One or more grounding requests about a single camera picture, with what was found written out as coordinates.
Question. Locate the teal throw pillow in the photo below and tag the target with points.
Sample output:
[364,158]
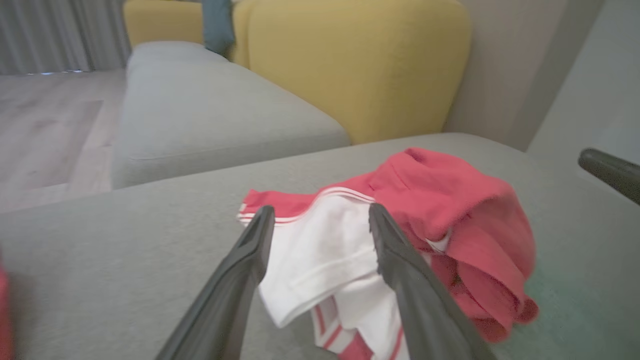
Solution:
[217,25]

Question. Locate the narrow yellow sofa back cushion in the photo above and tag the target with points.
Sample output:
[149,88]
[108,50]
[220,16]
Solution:
[160,22]

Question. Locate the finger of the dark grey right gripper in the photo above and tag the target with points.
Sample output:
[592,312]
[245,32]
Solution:
[615,172]

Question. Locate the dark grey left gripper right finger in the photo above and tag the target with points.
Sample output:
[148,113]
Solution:
[420,310]

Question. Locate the grey sofa seat cushion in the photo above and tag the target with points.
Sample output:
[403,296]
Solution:
[210,120]

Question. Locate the red number 23 jersey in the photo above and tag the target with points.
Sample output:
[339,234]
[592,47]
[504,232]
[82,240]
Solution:
[465,210]

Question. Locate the wide yellow sofa back cushion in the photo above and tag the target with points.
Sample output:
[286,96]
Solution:
[360,65]

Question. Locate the grey curtain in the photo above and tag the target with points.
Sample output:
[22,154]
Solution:
[55,32]

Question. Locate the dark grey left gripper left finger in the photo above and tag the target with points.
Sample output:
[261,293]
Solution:
[225,300]

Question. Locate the red shorts with white stripes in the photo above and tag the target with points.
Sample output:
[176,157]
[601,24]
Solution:
[4,320]

